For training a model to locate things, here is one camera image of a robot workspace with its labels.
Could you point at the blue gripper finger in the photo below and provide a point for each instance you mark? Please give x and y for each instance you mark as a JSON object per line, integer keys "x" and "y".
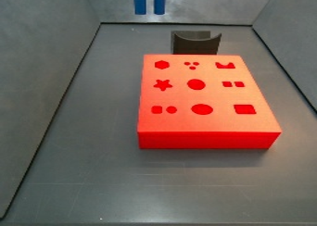
{"x": 159, "y": 7}
{"x": 139, "y": 7}

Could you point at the red shape-sorter block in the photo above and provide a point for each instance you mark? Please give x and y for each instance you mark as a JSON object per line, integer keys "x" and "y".
{"x": 201, "y": 102}

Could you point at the dark grey curved holder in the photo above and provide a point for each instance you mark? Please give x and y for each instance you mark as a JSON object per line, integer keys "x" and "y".
{"x": 194, "y": 43}

